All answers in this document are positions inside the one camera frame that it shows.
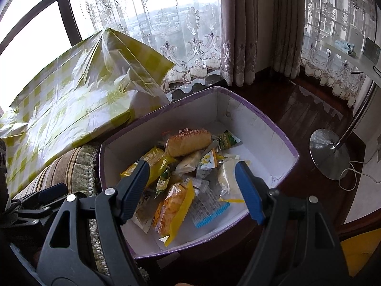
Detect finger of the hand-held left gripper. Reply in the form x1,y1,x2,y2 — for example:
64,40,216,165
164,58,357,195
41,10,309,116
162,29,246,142
12,183,69,207
4,205,63,240

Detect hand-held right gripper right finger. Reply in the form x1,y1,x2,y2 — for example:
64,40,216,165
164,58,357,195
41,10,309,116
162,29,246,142
235,161,350,286

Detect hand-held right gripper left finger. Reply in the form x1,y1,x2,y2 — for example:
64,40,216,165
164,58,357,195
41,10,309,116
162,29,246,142
36,160,150,286

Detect green yellow snack packet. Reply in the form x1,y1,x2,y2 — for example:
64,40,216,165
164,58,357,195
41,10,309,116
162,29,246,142
154,167,173,199

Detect yellow puffed snack packet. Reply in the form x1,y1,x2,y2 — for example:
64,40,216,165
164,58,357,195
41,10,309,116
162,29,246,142
151,182,196,247

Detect large clear packet blue edges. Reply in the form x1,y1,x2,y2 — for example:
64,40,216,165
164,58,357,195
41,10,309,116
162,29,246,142
190,182,231,228

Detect green white lemon packet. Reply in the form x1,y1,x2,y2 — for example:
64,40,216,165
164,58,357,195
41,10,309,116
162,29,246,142
196,149,219,179

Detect dark green snack packet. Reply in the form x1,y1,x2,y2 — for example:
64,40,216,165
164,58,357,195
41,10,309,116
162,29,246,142
219,130,241,151

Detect pale cake clear packet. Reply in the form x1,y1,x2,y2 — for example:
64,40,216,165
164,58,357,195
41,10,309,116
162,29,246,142
175,150,209,176

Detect purple white cardboard box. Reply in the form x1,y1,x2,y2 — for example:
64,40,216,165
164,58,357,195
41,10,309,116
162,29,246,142
98,86,300,260

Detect brown bread packet orange label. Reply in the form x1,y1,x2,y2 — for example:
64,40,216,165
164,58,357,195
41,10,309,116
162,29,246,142
162,128,213,158

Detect striped towel blanket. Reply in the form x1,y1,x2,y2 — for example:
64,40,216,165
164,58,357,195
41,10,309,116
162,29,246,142
12,144,149,286

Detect chrome floor lamp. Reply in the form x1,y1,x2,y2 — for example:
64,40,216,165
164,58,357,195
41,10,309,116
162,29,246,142
310,79,380,181

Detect yellow checkered plastic tablecloth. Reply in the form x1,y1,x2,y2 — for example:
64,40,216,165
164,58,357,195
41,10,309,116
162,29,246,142
0,27,176,199

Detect dark marble windowsill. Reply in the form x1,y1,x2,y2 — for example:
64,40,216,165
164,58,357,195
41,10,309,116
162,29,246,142
161,76,230,103

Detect yellow flat object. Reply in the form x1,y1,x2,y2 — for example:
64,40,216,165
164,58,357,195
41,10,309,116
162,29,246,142
339,229,381,279

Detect white lace curtain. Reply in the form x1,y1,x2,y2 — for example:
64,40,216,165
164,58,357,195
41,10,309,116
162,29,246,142
299,0,381,108
74,0,222,93

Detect white desk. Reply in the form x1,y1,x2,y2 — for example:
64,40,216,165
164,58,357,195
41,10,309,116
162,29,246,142
320,34,381,81

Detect mauve drape curtain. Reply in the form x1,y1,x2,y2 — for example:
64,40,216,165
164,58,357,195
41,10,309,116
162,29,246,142
219,0,306,87

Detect light blue cloth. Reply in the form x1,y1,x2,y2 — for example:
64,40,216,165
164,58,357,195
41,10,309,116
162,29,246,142
335,39,356,56

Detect dark rectangular device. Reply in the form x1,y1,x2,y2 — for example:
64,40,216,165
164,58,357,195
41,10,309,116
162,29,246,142
365,37,381,60

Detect white power cable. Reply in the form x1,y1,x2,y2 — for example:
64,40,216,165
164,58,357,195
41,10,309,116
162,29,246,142
339,66,381,192

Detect dark window frame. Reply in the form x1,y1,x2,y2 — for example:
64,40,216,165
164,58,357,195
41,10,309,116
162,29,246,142
0,0,87,57

